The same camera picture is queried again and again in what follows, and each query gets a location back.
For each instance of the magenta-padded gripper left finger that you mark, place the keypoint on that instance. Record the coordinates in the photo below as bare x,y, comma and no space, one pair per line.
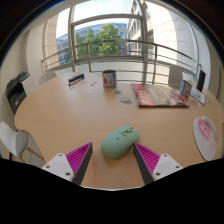
78,160

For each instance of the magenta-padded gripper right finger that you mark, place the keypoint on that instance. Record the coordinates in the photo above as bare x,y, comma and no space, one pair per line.
150,160

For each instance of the mint green computer mouse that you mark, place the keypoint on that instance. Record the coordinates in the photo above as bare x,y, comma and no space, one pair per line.
118,142

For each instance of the round white pink mouse pad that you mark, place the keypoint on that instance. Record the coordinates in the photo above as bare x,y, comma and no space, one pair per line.
205,136

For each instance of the teal sticker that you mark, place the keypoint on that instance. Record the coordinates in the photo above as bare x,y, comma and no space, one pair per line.
125,100

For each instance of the red and dark magazine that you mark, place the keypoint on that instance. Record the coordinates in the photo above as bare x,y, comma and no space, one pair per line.
160,95

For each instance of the white chair with wooden legs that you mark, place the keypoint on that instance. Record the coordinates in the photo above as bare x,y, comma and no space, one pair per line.
13,140

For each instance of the dark blue stapler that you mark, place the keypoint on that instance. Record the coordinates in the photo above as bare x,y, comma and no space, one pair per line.
76,79

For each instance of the printed white red can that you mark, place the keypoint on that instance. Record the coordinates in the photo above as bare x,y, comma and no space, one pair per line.
109,79

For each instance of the black cylindrical speaker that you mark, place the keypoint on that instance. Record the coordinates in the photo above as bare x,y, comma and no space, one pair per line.
201,80

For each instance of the metal balcony railing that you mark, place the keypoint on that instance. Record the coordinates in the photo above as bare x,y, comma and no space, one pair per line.
113,58

